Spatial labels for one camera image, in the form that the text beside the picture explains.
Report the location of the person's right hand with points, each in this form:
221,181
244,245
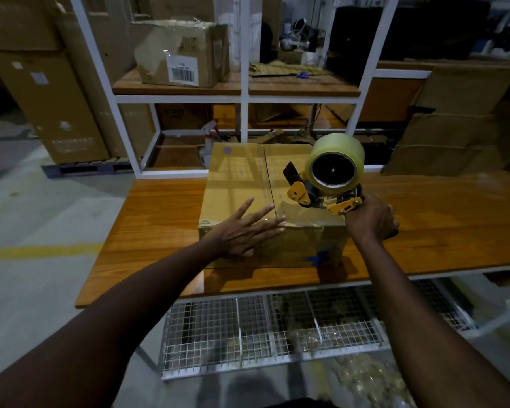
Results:
372,220

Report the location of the pile of clear plastic scraps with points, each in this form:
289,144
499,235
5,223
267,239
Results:
365,378

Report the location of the person's left forearm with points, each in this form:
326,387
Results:
89,327

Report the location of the blue pallet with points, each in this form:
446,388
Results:
76,169

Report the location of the wooden shelf board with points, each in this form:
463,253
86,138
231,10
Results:
280,87

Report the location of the yellow-brown cardboard box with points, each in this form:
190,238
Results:
238,178

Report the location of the wide brown cardboard box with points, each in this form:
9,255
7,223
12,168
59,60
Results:
17,21

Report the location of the blue scissors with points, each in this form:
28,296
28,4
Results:
302,75

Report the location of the black monitor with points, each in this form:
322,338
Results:
408,38

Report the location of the printed brown cardboard box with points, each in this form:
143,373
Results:
182,116

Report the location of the tall plain cardboard box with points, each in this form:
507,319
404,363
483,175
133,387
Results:
114,38

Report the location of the white spray bottle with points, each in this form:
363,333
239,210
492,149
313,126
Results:
207,152

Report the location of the person's right forearm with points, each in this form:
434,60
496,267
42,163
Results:
429,335

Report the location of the white metal shelf frame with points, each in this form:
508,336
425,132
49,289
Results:
174,99

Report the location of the clear packing tape roll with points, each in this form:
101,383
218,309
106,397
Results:
335,142

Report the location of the orange wooden table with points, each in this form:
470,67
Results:
153,225

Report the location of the taped box with barcode label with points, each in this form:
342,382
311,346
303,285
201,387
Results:
153,50

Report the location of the flattened cardboard sheet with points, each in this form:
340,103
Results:
272,70

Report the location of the person's left hand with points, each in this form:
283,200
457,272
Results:
238,237

